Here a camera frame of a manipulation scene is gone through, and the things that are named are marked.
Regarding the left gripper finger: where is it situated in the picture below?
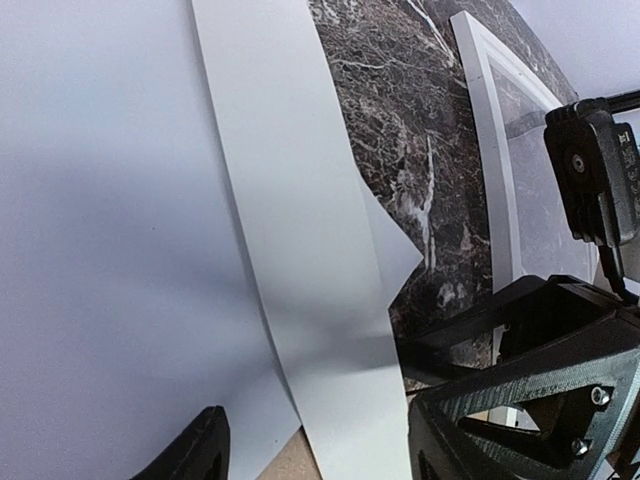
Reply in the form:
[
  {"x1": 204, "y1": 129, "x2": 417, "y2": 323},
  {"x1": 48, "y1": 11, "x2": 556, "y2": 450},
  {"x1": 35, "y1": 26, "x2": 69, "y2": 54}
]
[{"x1": 132, "y1": 406, "x2": 231, "y2": 480}]

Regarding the right black corner post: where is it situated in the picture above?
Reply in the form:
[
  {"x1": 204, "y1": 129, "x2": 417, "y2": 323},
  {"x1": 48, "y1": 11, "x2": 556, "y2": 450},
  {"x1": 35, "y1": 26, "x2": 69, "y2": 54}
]
[{"x1": 606, "y1": 89, "x2": 640, "y2": 114}]

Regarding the white mat board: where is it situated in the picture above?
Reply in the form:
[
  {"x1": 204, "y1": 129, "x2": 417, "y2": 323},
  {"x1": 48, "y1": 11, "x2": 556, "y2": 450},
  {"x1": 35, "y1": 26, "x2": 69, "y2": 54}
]
[{"x1": 193, "y1": 1, "x2": 411, "y2": 479}]

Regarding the dark landscape photo print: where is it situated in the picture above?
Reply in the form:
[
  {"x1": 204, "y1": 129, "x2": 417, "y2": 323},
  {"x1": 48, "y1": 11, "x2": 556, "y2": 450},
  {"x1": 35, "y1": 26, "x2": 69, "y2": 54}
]
[{"x1": 1, "y1": 1, "x2": 421, "y2": 479}]

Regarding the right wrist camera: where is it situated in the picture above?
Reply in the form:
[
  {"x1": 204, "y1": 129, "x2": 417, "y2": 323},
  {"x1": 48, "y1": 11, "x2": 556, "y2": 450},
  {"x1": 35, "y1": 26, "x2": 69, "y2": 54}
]
[{"x1": 544, "y1": 97, "x2": 639, "y2": 247}]

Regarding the white picture frame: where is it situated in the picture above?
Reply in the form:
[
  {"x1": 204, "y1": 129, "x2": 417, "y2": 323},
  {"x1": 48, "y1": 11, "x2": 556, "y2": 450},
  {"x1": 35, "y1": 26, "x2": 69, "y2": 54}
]
[{"x1": 449, "y1": 10, "x2": 601, "y2": 426}]

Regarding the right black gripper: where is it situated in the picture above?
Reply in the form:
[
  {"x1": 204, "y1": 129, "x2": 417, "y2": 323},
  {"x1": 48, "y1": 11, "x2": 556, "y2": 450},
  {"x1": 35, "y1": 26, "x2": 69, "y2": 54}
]
[{"x1": 397, "y1": 275, "x2": 639, "y2": 479}]

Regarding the clear acrylic sheet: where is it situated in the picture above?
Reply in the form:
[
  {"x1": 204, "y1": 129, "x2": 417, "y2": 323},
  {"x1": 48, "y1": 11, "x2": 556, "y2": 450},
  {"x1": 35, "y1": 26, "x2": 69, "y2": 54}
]
[{"x1": 491, "y1": 68, "x2": 594, "y2": 281}]

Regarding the brown cardboard backing board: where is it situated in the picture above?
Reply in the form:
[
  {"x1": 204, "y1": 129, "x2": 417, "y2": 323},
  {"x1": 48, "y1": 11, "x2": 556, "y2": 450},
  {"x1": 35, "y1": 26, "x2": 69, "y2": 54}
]
[{"x1": 257, "y1": 428, "x2": 322, "y2": 480}]

